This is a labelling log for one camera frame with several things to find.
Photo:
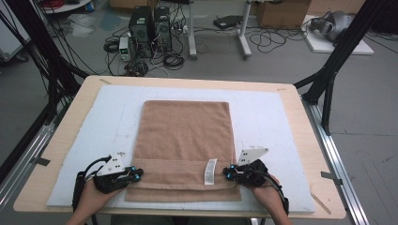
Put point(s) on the white metal desk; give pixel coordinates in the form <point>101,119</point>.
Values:
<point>192,31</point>

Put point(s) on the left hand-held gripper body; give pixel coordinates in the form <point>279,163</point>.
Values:
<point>112,179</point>

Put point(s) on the grey tape strip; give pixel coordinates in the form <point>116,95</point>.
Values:
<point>331,177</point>
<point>40,161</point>

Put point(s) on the grey headset device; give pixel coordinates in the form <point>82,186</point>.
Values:
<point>334,23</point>

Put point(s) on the black computer tower with fan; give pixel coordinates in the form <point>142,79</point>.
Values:
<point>162,28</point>

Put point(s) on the clear plastic bag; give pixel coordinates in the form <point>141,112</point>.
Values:
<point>81,25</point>

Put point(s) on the brown terry towel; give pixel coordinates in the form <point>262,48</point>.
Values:
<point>184,134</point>

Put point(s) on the white floor board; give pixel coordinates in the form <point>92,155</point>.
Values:
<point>322,47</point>

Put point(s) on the thin wooden stick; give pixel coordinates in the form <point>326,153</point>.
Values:
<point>320,203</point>

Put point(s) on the round white table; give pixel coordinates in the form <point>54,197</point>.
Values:
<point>68,6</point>

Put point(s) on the brown cardboard box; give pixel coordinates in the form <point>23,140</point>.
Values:
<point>281,14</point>

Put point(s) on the white foam mat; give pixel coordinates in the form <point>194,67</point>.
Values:
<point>266,125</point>

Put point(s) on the white bench power supply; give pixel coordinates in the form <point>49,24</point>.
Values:
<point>125,48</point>

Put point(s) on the person's right hand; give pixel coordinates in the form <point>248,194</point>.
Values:
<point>269,197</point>

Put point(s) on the black metal stand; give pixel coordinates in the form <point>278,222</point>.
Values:
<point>350,40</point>
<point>40,40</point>

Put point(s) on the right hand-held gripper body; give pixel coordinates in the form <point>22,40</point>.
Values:
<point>250,173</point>

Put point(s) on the aluminium rail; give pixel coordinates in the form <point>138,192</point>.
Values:
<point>43,132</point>
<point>331,156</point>

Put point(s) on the person's left hand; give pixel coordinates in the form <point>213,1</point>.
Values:
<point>92,200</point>

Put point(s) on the flat black box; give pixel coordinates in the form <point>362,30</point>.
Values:
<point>228,22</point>

